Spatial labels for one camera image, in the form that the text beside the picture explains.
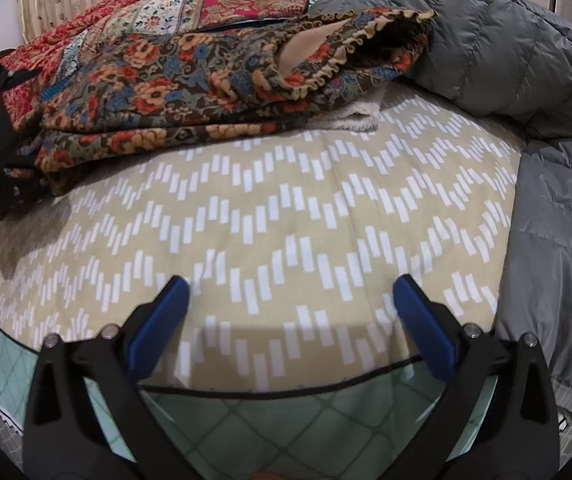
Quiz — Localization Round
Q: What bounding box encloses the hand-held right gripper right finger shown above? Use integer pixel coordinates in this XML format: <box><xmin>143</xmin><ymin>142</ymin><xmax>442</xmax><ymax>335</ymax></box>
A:
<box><xmin>393</xmin><ymin>274</ymin><xmax>562</xmax><ymax>480</ymax></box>

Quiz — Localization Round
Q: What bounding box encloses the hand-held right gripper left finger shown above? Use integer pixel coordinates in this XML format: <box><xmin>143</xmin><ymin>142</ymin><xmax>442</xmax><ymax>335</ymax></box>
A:
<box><xmin>23</xmin><ymin>275</ymin><xmax>192</xmax><ymax>480</ymax></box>

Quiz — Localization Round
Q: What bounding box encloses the dark floral padded jacket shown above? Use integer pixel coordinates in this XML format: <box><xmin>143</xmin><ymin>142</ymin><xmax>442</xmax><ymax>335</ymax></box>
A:
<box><xmin>1</xmin><ymin>7</ymin><xmax>437</xmax><ymax>198</ymax></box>

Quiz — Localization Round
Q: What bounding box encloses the beige zigzag bedspread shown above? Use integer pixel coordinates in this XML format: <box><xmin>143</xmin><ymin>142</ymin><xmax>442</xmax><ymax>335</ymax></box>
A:
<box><xmin>0</xmin><ymin>87</ymin><xmax>527</xmax><ymax>401</ymax></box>

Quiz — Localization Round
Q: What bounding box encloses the mint quilted sheet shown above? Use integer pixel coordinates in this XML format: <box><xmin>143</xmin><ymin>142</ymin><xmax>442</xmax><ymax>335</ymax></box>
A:
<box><xmin>0</xmin><ymin>305</ymin><xmax>504</xmax><ymax>480</ymax></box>

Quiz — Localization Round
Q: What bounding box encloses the red patchwork quilt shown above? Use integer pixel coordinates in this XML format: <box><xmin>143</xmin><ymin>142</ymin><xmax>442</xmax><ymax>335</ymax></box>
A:
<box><xmin>0</xmin><ymin>0</ymin><xmax>347</xmax><ymax>126</ymax></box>

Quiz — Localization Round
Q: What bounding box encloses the white cloth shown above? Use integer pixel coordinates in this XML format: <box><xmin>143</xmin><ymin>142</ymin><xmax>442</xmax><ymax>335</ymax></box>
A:
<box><xmin>311</xmin><ymin>87</ymin><xmax>383</xmax><ymax>133</ymax></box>

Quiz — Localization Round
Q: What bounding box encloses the grey down jacket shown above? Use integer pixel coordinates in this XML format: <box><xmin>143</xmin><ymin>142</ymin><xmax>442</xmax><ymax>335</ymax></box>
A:
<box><xmin>311</xmin><ymin>0</ymin><xmax>572</xmax><ymax>426</ymax></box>

